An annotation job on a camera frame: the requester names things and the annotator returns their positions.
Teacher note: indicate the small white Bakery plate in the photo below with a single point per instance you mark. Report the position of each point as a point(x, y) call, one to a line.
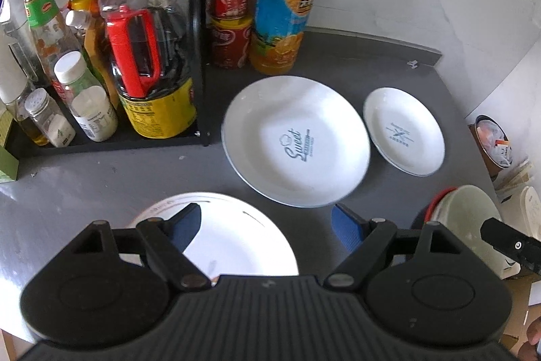
point(404, 131)

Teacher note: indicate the small clear spice shaker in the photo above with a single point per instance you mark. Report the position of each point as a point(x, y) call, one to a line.
point(48, 117)

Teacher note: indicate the green label sauce bottle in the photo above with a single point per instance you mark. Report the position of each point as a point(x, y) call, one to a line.
point(51, 36)

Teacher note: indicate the white plate with flower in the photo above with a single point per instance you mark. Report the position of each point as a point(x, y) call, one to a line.
point(235, 237)

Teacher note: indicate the small bowl with packets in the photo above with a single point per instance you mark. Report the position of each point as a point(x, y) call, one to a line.
point(493, 142)

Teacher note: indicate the clear red cap bottle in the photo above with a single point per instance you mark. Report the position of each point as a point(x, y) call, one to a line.
point(20, 41)

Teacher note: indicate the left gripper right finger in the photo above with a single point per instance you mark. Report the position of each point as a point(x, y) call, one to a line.
point(368, 243)

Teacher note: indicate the red and black bowl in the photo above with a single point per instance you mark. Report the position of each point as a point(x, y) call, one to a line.
point(425, 215)

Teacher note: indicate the black metal shelf rack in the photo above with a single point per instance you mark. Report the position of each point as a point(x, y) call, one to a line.
point(198, 48)

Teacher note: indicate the large soy sauce bottle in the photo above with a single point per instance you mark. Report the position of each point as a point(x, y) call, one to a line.
point(149, 41)

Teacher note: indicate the white Sweet bakery plate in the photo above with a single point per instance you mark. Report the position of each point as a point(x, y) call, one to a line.
point(296, 141)

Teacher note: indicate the white electric kettle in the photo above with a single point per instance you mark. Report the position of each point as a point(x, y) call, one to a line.
point(521, 210)

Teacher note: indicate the green tissue box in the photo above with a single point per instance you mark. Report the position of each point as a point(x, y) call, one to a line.
point(8, 163)

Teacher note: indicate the lower red can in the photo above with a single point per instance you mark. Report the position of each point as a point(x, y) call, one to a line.
point(230, 42)

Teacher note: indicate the yellow cap sauce bottle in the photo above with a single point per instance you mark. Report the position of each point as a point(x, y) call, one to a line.
point(84, 19)

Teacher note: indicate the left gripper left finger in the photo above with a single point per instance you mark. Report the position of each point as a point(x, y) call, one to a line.
point(165, 241)

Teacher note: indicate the white lid jar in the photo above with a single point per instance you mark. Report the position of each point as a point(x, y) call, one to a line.
point(85, 97)

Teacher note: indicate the cream bowl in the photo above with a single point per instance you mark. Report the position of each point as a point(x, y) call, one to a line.
point(463, 211)

